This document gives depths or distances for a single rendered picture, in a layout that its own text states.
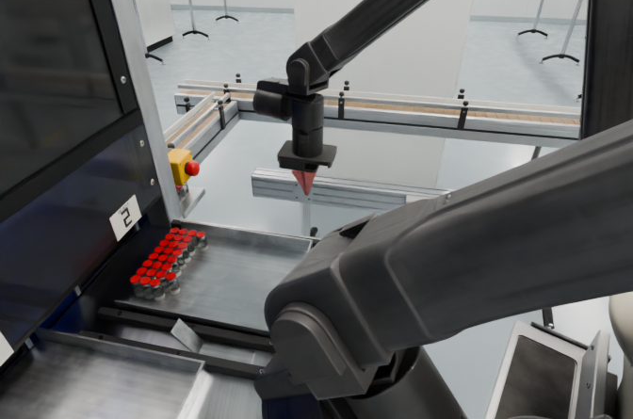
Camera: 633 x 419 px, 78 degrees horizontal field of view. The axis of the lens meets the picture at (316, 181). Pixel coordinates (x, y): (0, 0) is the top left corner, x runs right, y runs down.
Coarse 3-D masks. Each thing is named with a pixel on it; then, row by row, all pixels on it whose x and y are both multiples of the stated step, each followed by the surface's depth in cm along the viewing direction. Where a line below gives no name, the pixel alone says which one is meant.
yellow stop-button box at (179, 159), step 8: (168, 152) 105; (176, 152) 105; (184, 152) 105; (176, 160) 101; (184, 160) 102; (192, 160) 107; (176, 168) 101; (184, 168) 103; (176, 176) 102; (184, 176) 103; (176, 184) 104; (184, 184) 104
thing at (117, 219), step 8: (136, 200) 85; (120, 208) 80; (128, 208) 83; (136, 208) 86; (112, 216) 78; (120, 216) 81; (136, 216) 86; (112, 224) 79; (120, 224) 81; (120, 232) 81
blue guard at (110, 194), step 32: (96, 160) 73; (128, 160) 82; (64, 192) 66; (96, 192) 74; (128, 192) 83; (0, 224) 56; (32, 224) 61; (64, 224) 67; (96, 224) 75; (0, 256) 56; (32, 256) 61; (64, 256) 68; (96, 256) 76; (0, 288) 57; (32, 288) 62; (64, 288) 69; (0, 320) 57; (32, 320) 63
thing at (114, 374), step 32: (32, 352) 72; (64, 352) 72; (96, 352) 72; (128, 352) 70; (160, 352) 68; (0, 384) 67; (32, 384) 67; (64, 384) 67; (96, 384) 67; (128, 384) 67; (160, 384) 67; (192, 384) 63; (0, 416) 62; (32, 416) 62; (64, 416) 62; (96, 416) 62; (128, 416) 62; (160, 416) 62
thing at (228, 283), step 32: (192, 224) 98; (192, 256) 93; (224, 256) 93; (256, 256) 93; (288, 256) 93; (192, 288) 84; (224, 288) 84; (256, 288) 84; (192, 320) 75; (224, 320) 78; (256, 320) 78
